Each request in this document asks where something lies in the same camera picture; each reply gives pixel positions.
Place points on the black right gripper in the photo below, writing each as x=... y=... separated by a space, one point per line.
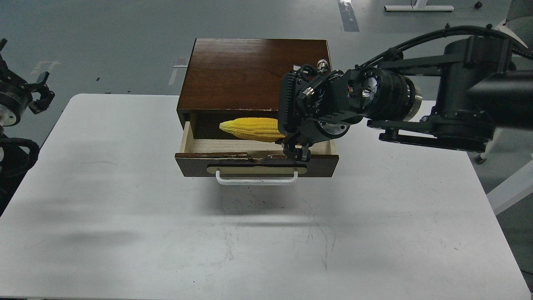
x=318 y=104

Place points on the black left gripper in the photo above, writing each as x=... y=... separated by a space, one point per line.
x=14 y=101

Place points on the yellow corn cob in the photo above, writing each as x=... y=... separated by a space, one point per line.
x=259 y=129

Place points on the wooden drawer with white handle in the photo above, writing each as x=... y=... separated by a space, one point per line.
x=244 y=162

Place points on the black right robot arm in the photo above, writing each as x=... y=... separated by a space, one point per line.
x=447 y=89

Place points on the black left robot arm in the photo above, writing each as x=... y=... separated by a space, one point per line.
x=18 y=155

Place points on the dark brown wooden cabinet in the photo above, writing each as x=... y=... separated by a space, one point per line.
x=229 y=78

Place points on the grey floor tape strip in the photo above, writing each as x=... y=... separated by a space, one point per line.
x=348 y=18

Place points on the white desk base foot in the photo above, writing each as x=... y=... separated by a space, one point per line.
x=419 y=6

